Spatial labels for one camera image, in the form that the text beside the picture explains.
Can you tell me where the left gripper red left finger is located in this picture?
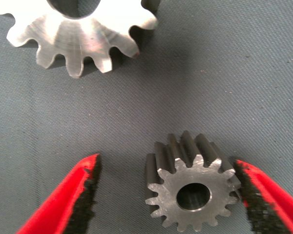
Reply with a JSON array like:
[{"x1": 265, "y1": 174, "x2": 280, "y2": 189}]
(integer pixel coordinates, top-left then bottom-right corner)
[{"x1": 16, "y1": 153, "x2": 103, "y2": 234}]

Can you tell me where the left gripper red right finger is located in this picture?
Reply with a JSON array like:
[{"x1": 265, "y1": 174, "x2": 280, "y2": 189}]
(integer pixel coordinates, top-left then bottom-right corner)
[{"x1": 233, "y1": 158, "x2": 293, "y2": 234}]

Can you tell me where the small steel gear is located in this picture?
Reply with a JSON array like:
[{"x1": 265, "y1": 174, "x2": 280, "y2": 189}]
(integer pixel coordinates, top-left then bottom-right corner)
[{"x1": 144, "y1": 130, "x2": 242, "y2": 233}]

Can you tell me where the large steel gear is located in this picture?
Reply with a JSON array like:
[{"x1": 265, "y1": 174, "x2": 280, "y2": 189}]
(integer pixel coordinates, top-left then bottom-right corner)
[{"x1": 0, "y1": 0, "x2": 162, "y2": 79}]

